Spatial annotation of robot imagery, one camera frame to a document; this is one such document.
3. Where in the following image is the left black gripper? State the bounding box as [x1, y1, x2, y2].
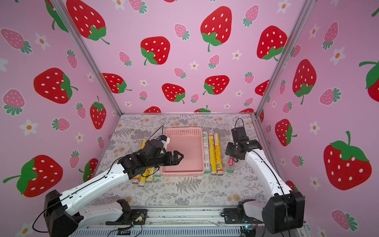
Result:
[145, 150, 184, 170]

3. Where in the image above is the white green wrap roll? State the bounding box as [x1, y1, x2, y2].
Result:
[202, 131, 211, 173]
[154, 168, 161, 177]

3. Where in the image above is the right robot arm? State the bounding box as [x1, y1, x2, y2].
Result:
[226, 139, 305, 234]

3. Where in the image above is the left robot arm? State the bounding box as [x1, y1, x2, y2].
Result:
[43, 135, 184, 237]

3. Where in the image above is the pink plastic basket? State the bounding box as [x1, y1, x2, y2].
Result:
[161, 127, 205, 176]

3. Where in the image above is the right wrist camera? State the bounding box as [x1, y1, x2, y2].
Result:
[231, 127, 249, 144]

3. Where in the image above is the left camera black cable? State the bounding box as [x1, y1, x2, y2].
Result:
[144, 125, 165, 143]

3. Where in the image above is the aluminium front rail frame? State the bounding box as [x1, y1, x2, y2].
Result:
[65, 205, 311, 237]

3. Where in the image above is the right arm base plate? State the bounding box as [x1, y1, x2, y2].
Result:
[220, 208, 263, 225]

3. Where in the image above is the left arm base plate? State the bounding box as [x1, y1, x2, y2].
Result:
[106, 209, 148, 226]

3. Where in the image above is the left aluminium corner post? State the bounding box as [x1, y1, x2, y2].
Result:
[52, 1, 122, 116]

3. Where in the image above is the aluminium corner post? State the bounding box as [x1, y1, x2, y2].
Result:
[255, 0, 315, 118]
[52, 1, 122, 116]

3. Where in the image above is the right aluminium corner post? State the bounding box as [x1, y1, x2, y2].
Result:
[255, 0, 315, 118]

